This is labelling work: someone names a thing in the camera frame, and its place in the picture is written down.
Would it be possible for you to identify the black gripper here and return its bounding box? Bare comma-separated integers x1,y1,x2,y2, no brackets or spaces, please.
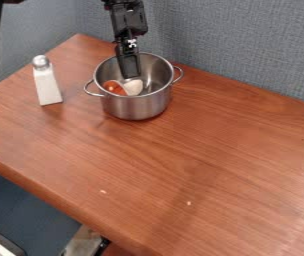
101,0,147,79

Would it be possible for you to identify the metal pot with handles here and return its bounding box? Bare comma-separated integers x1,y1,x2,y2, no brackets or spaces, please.
82,52,183,121

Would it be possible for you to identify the red and white toy mushroom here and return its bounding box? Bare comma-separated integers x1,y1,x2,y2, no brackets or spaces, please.
102,79,142,96

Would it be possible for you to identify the white salt shaker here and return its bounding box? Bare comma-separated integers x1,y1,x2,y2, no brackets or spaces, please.
31,55,62,106

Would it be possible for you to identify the metal table leg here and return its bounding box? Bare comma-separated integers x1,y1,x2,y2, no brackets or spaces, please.
58,225,110,256

